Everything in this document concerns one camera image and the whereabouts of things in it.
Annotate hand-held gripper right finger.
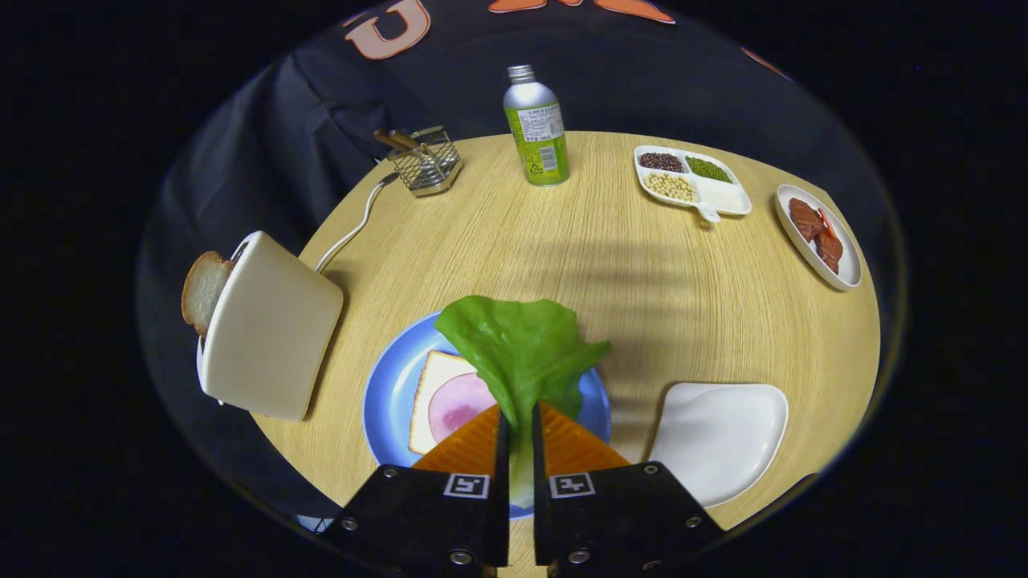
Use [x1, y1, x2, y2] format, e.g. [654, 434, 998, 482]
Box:
[532, 401, 728, 578]

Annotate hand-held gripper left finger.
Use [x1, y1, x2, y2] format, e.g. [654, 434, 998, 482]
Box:
[320, 404, 512, 578]

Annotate green lettuce leaf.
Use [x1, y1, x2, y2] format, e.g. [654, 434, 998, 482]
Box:
[434, 295, 611, 511]

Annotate brown crust bread slice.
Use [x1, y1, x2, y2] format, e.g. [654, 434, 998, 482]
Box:
[181, 251, 235, 336]

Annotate pink ham slice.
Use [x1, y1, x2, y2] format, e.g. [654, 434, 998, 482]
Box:
[428, 372, 499, 444]

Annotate square white bread slice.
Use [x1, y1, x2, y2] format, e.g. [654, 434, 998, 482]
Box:
[408, 350, 483, 456]

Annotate blue plate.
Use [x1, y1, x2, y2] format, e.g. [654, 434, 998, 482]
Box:
[362, 311, 612, 520]

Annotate white square plate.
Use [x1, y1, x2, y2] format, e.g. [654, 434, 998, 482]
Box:
[647, 382, 789, 508]

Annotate white toaster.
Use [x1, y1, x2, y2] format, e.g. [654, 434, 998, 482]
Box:
[196, 231, 345, 422]

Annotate pile of soybeans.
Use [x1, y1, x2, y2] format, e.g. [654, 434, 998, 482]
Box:
[645, 172, 696, 202]

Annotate silver bottle green label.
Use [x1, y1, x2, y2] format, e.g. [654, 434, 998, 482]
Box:
[503, 65, 571, 188]

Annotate white divided dish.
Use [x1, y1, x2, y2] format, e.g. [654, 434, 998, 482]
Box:
[633, 144, 753, 223]

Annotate pile of green beans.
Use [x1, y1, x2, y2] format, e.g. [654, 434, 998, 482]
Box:
[685, 156, 733, 184]

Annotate white oval dish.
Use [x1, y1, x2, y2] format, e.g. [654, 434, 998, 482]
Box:
[775, 184, 863, 291]

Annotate red meat slices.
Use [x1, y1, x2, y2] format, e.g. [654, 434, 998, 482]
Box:
[789, 197, 844, 275]

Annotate black backdrop cloth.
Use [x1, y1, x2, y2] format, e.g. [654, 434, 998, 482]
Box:
[137, 0, 804, 523]

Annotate white toaster cable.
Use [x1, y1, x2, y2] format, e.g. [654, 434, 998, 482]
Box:
[315, 172, 400, 274]

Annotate wire utensil basket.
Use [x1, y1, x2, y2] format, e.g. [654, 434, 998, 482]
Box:
[389, 125, 464, 198]

